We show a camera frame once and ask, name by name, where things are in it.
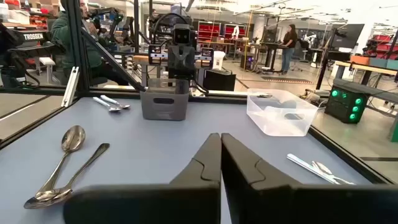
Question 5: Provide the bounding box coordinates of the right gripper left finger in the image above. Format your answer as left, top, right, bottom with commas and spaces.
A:
63, 133, 222, 224

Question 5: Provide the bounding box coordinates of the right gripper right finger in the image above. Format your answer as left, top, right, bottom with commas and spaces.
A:
221, 133, 398, 224

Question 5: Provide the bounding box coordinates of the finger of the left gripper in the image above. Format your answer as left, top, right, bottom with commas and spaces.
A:
167, 45, 183, 80
182, 45, 196, 80

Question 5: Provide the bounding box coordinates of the white-handled metal spoon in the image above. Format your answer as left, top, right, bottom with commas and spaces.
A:
92, 96, 123, 113
312, 160, 356, 185
286, 153, 340, 185
99, 95, 131, 110

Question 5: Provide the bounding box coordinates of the white bucket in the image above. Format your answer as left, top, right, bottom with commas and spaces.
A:
213, 50, 226, 70

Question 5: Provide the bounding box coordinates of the black case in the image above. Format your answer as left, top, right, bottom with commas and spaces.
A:
202, 68, 237, 92

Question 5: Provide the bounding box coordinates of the red bin shelf rack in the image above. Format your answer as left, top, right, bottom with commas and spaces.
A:
197, 21, 221, 43
223, 23, 246, 40

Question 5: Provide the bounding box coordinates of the dark grey plastic bin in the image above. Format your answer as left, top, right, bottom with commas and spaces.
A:
139, 78, 190, 121

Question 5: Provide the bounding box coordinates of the clear plastic bin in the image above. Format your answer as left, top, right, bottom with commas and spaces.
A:
246, 88, 320, 138

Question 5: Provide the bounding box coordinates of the person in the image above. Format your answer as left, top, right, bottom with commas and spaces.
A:
280, 24, 299, 75
49, 0, 131, 86

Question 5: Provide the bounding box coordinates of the black box with green lights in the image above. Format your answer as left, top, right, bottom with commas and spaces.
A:
324, 84, 368, 124

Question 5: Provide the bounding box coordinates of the black monitor screen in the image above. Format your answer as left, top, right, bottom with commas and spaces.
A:
329, 23, 365, 50

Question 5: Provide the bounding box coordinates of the wooden top workbench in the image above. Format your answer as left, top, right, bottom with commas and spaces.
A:
333, 60, 398, 82

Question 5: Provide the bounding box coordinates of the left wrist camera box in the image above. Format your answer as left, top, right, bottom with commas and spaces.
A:
172, 23, 192, 45

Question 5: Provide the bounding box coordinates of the aluminium bracket bar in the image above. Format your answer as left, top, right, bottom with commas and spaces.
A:
60, 66, 80, 108

